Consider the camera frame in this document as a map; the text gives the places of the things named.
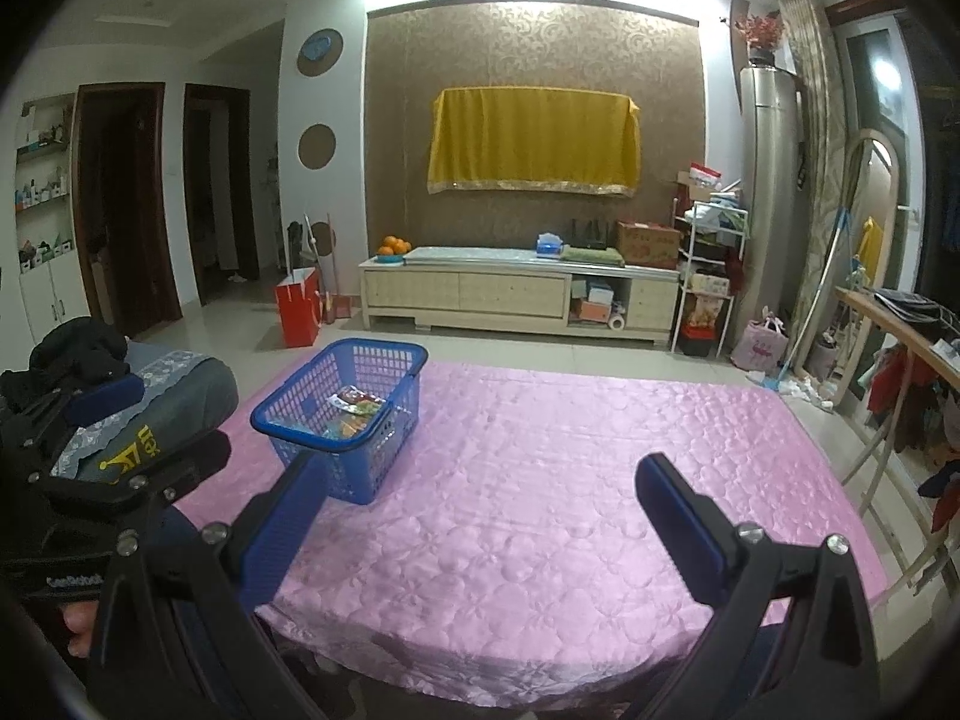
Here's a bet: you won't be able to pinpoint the person's left hand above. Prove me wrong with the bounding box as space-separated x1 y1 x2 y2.
64 604 102 661

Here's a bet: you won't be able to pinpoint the arched floor mirror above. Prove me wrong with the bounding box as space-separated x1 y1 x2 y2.
795 129 905 406

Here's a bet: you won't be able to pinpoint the printed snack bag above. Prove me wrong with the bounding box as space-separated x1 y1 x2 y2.
686 292 732 331

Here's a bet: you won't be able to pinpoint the grey cushion with yellow print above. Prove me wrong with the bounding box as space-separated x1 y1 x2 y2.
49 341 241 485

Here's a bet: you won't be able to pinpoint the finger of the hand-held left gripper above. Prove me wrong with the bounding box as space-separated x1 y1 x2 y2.
19 375 145 477
45 431 232 533

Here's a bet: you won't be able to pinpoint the plain round brown plaque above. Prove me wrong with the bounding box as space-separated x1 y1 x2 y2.
298 122 337 168

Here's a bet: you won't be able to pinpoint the round plaque with blue plate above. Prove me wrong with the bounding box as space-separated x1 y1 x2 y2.
296 28 344 78

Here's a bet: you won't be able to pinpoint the standing air conditioner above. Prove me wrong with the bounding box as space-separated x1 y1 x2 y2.
739 66 807 323

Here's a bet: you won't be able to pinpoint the yellow cloth cover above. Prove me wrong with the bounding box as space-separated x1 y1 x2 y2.
427 88 642 198

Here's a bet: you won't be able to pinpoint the white shelf rack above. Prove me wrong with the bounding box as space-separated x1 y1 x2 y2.
670 199 751 357

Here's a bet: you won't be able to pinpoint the brooms leaning on wall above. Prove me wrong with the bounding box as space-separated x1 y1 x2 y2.
289 211 338 316

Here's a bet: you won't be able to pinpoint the vase of red flowers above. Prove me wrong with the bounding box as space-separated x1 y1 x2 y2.
731 13 785 68

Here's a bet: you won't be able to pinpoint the dark wooden door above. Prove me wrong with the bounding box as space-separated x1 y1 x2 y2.
75 82 185 342

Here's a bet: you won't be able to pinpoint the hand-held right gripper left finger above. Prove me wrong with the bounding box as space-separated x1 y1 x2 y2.
86 450 335 720

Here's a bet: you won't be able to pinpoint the pink quilted tablecloth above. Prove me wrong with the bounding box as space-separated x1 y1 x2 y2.
176 360 890 710

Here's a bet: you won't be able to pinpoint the long red yellow-label packet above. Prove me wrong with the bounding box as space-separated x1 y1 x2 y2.
328 385 389 415

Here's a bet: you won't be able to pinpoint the green folded cloth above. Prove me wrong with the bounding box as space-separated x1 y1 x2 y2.
561 246 627 267

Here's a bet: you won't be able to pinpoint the beige tv cabinet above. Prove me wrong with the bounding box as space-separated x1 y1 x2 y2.
358 246 680 350

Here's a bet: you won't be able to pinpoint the patterned curtain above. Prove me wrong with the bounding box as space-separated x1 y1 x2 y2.
776 0 852 368

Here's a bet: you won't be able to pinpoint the red paper bag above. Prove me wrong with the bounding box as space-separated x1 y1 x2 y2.
274 268 323 348

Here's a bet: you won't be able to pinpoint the blue plastic basket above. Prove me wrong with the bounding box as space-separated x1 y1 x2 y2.
250 337 430 506

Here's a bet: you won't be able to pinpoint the pink bag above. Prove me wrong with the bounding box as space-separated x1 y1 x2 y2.
730 307 790 372

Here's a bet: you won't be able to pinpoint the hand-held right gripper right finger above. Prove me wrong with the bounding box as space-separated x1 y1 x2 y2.
636 454 882 720

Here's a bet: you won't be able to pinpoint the wooden drying rack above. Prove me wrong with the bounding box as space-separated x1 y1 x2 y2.
832 286 960 601

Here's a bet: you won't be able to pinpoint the white wall shelf cabinet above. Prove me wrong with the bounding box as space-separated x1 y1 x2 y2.
15 94 76 346

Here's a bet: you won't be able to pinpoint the brown cardboard box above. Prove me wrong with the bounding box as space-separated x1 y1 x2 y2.
616 221 682 269

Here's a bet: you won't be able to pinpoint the black cloth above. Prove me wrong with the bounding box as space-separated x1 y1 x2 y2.
0 317 132 413

